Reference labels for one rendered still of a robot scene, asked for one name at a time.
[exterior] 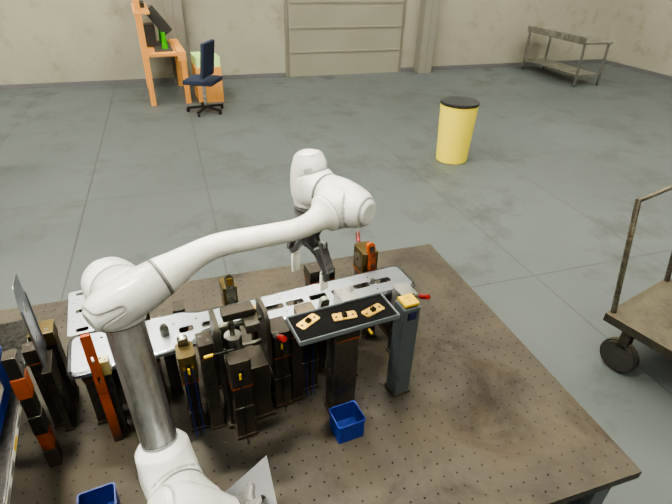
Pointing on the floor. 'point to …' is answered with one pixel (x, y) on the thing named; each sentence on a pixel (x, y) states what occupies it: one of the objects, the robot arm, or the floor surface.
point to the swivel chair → (205, 76)
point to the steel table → (569, 41)
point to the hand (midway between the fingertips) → (309, 276)
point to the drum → (455, 128)
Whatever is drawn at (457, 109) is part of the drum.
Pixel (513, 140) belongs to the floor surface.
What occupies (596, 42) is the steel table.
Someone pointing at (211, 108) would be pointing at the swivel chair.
